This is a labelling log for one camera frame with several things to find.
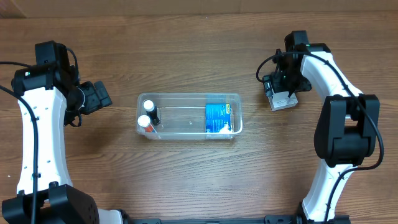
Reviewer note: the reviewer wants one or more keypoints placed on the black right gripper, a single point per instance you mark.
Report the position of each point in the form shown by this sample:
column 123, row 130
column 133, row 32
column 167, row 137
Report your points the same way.
column 279, row 86

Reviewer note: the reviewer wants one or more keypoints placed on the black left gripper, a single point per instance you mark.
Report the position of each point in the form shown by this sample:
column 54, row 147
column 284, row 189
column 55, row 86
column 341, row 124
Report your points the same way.
column 94, row 103

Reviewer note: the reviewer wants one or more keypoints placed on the white medicine box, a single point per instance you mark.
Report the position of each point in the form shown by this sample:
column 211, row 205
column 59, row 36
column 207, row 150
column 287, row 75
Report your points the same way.
column 282, row 100

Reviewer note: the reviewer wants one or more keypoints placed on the black tube white cap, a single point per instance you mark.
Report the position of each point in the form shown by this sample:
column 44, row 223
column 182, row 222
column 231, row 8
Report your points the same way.
column 151, row 111

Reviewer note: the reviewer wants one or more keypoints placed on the orange tube white cap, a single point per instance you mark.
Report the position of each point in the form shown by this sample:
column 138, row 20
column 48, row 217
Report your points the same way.
column 145, row 122

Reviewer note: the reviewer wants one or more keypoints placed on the blue medicine box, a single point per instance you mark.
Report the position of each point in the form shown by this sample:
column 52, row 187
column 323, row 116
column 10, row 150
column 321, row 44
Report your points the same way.
column 218, row 118

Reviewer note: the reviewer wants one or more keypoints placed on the clear plastic container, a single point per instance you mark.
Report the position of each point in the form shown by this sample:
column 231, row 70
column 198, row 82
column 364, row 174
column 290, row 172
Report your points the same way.
column 182, row 115

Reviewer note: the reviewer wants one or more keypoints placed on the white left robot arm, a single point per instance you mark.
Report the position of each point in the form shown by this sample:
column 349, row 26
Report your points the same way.
column 50, row 97

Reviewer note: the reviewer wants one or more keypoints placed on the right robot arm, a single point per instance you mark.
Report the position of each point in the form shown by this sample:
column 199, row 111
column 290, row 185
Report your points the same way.
column 346, row 132

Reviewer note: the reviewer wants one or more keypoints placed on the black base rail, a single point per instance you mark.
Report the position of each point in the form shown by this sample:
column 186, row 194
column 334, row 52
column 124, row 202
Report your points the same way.
column 268, row 219

